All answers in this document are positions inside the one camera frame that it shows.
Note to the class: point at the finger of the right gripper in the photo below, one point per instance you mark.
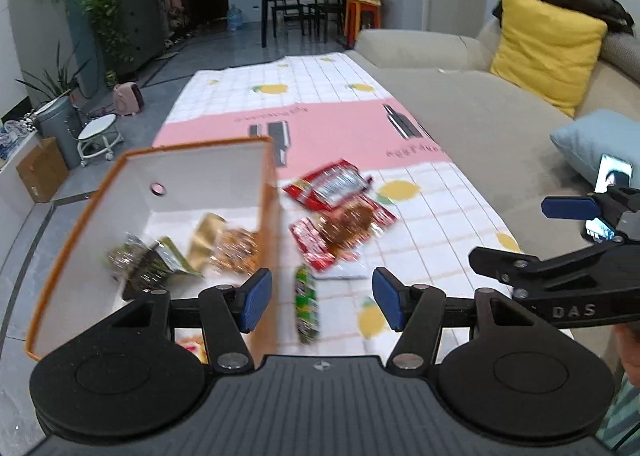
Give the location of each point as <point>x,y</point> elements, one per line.
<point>507,267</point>
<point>570,208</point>

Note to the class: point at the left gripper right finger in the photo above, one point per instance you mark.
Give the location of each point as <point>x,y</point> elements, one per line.
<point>417,313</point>

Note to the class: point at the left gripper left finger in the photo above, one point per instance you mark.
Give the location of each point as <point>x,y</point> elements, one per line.
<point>227,313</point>

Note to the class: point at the gold peanut snack bag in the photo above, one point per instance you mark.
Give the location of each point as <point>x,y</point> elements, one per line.
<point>217,245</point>

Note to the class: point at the green sausage stick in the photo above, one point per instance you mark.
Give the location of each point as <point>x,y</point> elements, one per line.
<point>306,306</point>

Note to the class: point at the dark green snack bag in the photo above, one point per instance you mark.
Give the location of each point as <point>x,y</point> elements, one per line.
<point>143,267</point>

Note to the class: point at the red brown jerky packet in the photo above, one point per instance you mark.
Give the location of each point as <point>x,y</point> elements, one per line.
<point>329,237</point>

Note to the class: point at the red silver snack bag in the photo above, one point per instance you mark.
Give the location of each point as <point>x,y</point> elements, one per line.
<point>329,187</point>

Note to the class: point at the red white snack packet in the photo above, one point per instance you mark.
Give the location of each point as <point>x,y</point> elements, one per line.
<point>195,344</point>

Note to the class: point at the light blue cushion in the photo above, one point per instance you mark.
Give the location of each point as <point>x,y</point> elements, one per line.
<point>603,132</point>

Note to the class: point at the beige sofa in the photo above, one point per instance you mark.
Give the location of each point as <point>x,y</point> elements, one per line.
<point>497,134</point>

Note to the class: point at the lemon pattern picnic mat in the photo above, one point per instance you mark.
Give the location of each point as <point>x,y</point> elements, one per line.
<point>325,114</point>

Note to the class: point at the orange cardboard storage box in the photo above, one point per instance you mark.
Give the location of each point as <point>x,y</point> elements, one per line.
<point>153,194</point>

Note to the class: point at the yellow cushion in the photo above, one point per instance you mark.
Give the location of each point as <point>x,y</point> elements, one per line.
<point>549,51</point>

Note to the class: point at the dark blanket on sofa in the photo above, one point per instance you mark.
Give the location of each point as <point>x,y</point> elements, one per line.
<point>611,12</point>

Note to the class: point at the white round rolling stool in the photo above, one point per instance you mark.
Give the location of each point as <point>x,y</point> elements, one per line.
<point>98,138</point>

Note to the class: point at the brown cardboard box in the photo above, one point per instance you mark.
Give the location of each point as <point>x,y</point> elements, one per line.
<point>43,170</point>

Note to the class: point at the pink small heater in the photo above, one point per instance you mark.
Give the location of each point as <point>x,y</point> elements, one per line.
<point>127,99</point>

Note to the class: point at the grey trash bin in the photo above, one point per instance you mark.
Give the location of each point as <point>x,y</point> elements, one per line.
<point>59,119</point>

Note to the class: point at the orange stool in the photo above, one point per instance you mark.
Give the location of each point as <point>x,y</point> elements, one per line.
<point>361,15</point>

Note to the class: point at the potted spiky plant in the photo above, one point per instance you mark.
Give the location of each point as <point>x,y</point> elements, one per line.
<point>65,80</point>

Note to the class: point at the blue water jug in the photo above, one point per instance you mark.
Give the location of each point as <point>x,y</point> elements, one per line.
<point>234,19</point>

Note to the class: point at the dark cabinet with plants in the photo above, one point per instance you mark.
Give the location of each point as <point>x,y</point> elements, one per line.
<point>129,34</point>

